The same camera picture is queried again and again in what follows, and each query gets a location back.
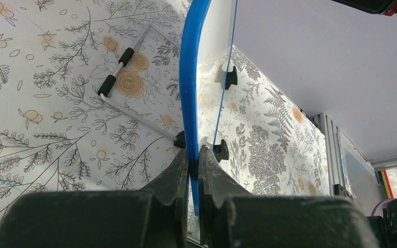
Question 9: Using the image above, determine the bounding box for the floral table cloth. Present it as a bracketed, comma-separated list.
[0, 1, 330, 220]

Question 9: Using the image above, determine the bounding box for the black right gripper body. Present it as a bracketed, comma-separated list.
[333, 0, 397, 16]

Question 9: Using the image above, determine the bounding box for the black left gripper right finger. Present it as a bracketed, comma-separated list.
[198, 146, 379, 247]

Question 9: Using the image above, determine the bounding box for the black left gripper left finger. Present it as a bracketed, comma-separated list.
[0, 149, 188, 247]

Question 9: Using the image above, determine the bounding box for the blue framed whiteboard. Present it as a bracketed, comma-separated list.
[175, 1, 237, 216]

